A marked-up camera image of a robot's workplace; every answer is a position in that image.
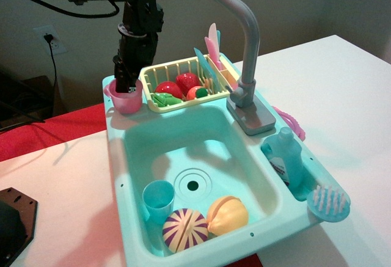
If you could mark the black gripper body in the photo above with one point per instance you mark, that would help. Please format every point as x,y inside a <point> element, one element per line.
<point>135,51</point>

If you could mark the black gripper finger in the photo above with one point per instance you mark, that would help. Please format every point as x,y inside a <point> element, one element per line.
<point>120,86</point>
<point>130,81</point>

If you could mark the pink plastic cup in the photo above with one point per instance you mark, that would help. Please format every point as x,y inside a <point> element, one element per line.
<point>125,103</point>

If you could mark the blue plastic cup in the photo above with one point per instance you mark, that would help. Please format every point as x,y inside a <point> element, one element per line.
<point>158,197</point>

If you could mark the teal toy sink unit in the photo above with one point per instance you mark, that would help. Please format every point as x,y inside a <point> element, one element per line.
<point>204,153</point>

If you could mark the red toy tomato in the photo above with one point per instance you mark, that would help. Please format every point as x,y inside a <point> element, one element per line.
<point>169,87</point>

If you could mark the green toy vegetable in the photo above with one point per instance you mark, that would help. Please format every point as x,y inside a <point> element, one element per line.
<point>165,99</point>

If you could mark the yellow dish rack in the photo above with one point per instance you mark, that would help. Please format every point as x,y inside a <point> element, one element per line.
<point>152,76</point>

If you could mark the red toy strawberry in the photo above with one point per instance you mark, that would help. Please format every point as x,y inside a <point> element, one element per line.
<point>186,81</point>

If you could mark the orange toy fruit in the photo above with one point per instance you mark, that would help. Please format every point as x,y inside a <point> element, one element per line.
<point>196,92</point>

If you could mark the blue toy cutting board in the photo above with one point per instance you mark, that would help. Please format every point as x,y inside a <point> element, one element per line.
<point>208,71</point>

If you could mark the pink toy knife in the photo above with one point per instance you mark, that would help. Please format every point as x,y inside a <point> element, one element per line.
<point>212,45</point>

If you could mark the red cloth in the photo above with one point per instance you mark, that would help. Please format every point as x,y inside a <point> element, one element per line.
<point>56,130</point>

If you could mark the teal toy utensil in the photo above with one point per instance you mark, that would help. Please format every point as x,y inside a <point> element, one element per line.
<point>218,34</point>

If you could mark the grey toy faucet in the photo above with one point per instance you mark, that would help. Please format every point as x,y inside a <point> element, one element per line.
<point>250,113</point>

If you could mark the purple striped toy ball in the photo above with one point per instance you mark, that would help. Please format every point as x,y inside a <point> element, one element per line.
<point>184,228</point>

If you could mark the yellow toy lemon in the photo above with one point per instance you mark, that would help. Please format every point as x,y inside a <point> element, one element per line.
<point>226,214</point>

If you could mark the blue dish soap bottle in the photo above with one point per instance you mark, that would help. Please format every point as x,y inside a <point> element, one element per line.
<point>283,152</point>

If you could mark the blue scrub brush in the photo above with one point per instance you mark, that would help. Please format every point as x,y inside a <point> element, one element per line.
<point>329,204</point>

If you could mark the white wall outlet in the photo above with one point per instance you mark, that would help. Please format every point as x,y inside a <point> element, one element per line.
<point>50,40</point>

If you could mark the pink toy handle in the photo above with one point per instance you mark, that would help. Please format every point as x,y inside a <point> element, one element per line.
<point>292,123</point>

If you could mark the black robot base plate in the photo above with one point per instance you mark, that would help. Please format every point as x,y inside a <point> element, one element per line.
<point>18,219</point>

